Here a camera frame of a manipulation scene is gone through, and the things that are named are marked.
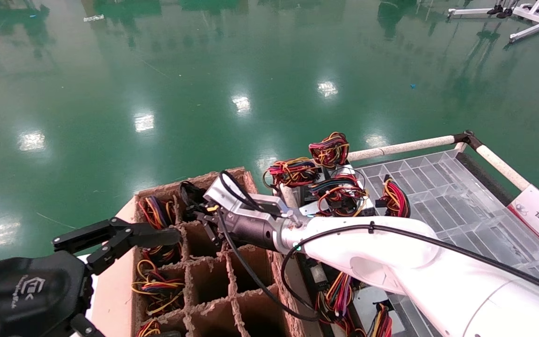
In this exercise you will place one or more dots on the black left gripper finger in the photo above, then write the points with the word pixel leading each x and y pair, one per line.
pixel 84 326
pixel 148 236

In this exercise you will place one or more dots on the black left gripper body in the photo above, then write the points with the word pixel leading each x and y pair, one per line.
pixel 21 295

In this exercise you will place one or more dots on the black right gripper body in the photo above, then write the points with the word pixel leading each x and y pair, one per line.
pixel 251 231

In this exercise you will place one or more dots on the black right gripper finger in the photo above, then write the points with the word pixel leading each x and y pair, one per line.
pixel 207 213
pixel 211 231

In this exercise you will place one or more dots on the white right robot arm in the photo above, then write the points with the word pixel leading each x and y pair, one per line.
pixel 438 290

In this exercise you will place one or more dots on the cardboard box with dividers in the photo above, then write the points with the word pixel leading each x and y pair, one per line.
pixel 208 281

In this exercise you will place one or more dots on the white rack pipe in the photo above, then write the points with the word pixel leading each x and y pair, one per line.
pixel 288 196
pixel 501 164
pixel 400 148

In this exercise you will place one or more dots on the clear plastic divider tray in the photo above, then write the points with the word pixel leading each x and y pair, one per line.
pixel 438 187

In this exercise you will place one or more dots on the white floor scrap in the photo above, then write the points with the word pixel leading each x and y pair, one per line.
pixel 94 18

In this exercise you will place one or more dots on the black pipe corner connector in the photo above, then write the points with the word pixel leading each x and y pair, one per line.
pixel 468 138

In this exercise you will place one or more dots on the black rack beam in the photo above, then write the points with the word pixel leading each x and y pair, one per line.
pixel 484 180

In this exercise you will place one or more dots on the white stand base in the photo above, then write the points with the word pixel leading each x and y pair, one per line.
pixel 527 11

